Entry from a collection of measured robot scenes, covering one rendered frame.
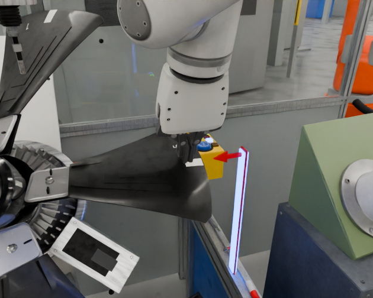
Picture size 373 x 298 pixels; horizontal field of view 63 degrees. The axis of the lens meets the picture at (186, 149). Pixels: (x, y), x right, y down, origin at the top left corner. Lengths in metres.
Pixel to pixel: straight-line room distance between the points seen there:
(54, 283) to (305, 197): 0.60
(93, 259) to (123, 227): 0.93
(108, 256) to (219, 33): 0.44
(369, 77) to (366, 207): 3.43
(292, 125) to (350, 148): 0.75
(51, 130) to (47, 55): 0.26
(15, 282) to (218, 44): 0.43
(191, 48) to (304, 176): 0.55
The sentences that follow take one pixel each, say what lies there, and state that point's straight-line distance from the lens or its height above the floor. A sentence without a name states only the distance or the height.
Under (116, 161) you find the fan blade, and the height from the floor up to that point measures 1.19.
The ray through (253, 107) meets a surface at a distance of 1.42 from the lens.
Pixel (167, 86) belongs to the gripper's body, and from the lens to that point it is 0.41.
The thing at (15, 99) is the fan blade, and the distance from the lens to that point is 0.56.
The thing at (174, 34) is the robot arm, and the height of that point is 1.42.
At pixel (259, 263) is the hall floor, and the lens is 2.02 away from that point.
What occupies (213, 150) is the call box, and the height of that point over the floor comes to 1.07.
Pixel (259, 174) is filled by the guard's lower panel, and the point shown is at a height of 0.62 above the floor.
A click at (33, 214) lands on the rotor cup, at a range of 0.59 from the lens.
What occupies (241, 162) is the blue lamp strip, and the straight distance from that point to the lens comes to 0.60.
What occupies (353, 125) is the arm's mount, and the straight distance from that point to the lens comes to 0.90.
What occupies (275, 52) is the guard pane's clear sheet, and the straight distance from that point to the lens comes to 1.42.
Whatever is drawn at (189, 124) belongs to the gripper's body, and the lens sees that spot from 0.45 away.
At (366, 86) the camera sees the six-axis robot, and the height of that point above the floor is 0.48.
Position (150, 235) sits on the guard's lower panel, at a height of 0.37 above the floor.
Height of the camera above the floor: 1.46
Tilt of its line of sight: 27 degrees down
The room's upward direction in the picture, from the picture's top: straight up
